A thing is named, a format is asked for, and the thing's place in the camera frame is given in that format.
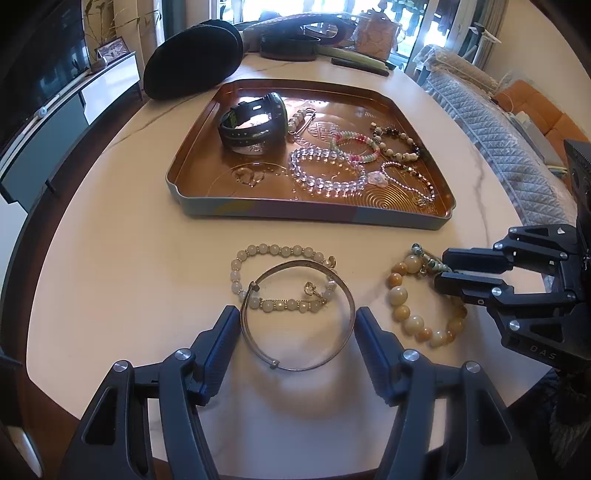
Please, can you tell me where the large yellow jade bracelet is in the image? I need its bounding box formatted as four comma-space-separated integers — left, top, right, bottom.
386, 243, 469, 349

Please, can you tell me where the thin silver bead bracelet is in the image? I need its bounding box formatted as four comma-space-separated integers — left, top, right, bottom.
380, 161, 438, 206

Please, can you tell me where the clear crystal bead bracelet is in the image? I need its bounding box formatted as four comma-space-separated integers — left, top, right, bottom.
287, 146, 369, 199

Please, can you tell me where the dark mixed bead bracelet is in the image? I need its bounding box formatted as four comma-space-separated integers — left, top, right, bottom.
369, 123, 424, 163

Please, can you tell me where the pink green beaded bracelet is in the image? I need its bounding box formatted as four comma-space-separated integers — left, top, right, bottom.
329, 131, 382, 165

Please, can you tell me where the green black smartwatch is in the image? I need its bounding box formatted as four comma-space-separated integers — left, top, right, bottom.
217, 92, 287, 150

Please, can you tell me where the copper metal tray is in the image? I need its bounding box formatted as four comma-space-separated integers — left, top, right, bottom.
166, 79, 456, 230

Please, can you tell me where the orange cushion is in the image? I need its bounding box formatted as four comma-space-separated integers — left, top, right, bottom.
493, 80, 590, 162

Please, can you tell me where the quilted covered sofa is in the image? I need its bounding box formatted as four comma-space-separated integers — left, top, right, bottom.
414, 45, 577, 225

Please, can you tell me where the thin metal bangle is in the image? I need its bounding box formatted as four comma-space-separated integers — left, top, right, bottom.
239, 258, 356, 373

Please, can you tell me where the black remote bar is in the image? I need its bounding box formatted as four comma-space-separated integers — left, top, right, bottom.
331, 58, 390, 77

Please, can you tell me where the pink gift bag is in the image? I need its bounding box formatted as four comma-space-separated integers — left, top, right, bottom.
355, 1, 401, 61

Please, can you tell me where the green long case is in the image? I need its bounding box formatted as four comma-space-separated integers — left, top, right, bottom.
317, 45, 389, 71

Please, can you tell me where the black round bowl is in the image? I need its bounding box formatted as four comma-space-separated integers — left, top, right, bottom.
259, 34, 320, 62

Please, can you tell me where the white tv cabinet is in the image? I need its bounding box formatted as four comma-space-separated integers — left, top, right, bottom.
1, 52, 141, 275

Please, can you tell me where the black round cushion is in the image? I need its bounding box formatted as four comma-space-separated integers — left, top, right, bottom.
143, 19, 245, 101

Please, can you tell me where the black flat television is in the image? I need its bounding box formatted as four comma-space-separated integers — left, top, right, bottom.
1, 0, 89, 146

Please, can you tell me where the pale jade bead bracelet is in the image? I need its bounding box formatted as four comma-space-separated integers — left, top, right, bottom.
229, 243, 340, 315

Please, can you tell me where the woven fan with handle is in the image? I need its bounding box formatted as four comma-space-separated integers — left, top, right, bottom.
242, 13, 356, 46

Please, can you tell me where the small photo frame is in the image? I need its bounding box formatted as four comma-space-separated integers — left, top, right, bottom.
95, 37, 129, 63

